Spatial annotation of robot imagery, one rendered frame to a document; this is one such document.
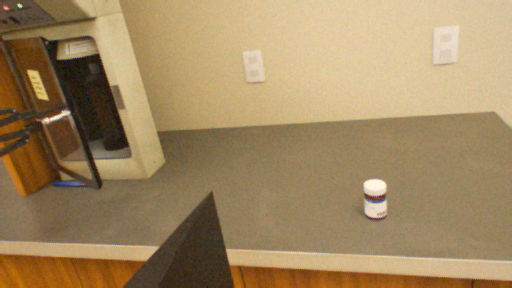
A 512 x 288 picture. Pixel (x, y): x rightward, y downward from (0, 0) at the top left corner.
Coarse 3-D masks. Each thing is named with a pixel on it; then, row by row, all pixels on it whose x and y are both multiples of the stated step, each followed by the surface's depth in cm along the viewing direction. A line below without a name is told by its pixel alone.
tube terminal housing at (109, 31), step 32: (96, 0) 91; (32, 32) 98; (64, 32) 96; (96, 32) 93; (128, 64) 103; (128, 96) 102; (128, 128) 104; (96, 160) 112; (128, 160) 109; (160, 160) 117
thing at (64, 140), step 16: (16, 48) 94; (32, 48) 86; (48, 48) 81; (16, 64) 99; (32, 64) 91; (48, 64) 84; (48, 80) 88; (32, 96) 101; (48, 96) 92; (64, 96) 85; (64, 112) 89; (48, 128) 103; (64, 128) 94; (48, 144) 110; (64, 144) 99; (80, 144) 91; (64, 160) 105; (80, 160) 96; (80, 176) 101; (96, 176) 94
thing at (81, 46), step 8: (64, 40) 100; (72, 40) 100; (80, 40) 100; (88, 40) 100; (64, 48) 100; (72, 48) 100; (80, 48) 100; (88, 48) 100; (96, 48) 101; (64, 56) 100; (72, 56) 100; (80, 56) 100
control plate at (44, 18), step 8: (8, 0) 85; (16, 0) 85; (24, 0) 85; (0, 8) 88; (16, 8) 87; (24, 8) 87; (32, 8) 87; (40, 8) 87; (0, 16) 91; (8, 16) 90; (16, 16) 90; (24, 16) 90; (32, 16) 90; (40, 16) 90; (48, 16) 90; (0, 24) 94; (8, 24) 94; (16, 24) 93; (24, 24) 93
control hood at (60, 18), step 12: (0, 0) 85; (36, 0) 85; (48, 0) 84; (60, 0) 84; (72, 0) 84; (84, 0) 87; (48, 12) 88; (60, 12) 88; (72, 12) 88; (84, 12) 88; (36, 24) 93; (48, 24) 93
